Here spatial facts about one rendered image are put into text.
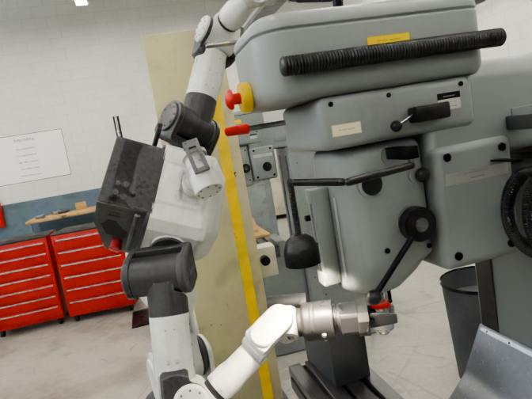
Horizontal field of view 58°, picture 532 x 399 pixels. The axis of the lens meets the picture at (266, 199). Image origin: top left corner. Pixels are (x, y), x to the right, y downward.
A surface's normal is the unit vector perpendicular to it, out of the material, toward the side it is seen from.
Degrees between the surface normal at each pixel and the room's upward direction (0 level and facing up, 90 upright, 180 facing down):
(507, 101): 90
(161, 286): 76
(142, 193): 58
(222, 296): 90
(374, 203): 90
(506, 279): 90
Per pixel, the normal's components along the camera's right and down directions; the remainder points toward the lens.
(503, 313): -0.95, 0.19
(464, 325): -0.80, 0.27
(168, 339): 0.15, -0.14
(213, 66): 0.53, -0.10
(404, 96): 0.25, 0.09
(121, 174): 0.34, -0.49
